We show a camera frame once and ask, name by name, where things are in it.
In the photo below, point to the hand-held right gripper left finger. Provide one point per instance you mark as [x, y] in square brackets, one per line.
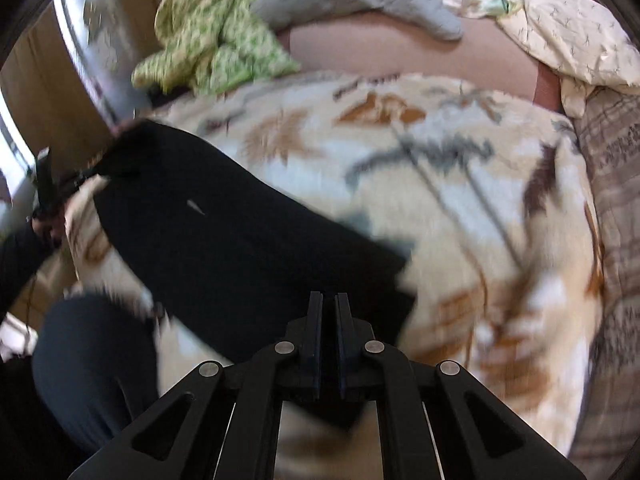
[316, 340]

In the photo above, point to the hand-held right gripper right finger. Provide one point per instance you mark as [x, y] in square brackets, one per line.
[342, 345]

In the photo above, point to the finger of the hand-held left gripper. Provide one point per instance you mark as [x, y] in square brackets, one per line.
[82, 177]

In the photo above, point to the black pants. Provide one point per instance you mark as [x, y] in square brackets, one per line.
[225, 240]

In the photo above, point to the brown wooden panel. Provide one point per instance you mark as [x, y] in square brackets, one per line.
[55, 100]

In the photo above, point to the leaf-printed cream blanket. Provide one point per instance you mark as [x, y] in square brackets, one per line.
[450, 210]

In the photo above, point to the person's leg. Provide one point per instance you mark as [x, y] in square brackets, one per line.
[85, 370]

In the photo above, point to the green patterned cloth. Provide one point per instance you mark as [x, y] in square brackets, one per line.
[220, 25]

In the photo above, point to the pink bed sheet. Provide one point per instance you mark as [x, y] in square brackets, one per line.
[400, 55]

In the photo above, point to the brown striped floral quilt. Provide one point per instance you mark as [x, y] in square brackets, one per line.
[620, 160]

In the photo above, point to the small green packet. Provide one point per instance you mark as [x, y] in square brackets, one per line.
[497, 5]

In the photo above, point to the cream cloth with small print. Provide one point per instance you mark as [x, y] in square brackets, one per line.
[575, 35]

